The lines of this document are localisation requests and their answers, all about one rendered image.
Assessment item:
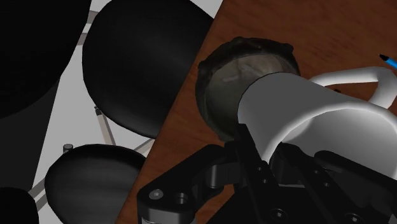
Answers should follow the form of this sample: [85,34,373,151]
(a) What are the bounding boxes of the black chair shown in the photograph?
[29,143,147,224]
[77,0,215,156]
[0,0,92,120]

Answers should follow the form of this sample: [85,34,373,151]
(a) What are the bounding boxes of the dark brown bowl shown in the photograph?
[195,36,301,143]

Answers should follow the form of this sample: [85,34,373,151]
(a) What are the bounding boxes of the blue pen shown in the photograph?
[379,53,397,70]

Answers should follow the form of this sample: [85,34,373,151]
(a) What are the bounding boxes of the white mug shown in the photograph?
[237,66,397,175]

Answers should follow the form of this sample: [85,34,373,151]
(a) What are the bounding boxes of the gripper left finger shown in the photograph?
[137,123,291,224]

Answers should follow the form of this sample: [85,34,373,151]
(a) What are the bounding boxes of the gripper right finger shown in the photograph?
[268,143,397,224]

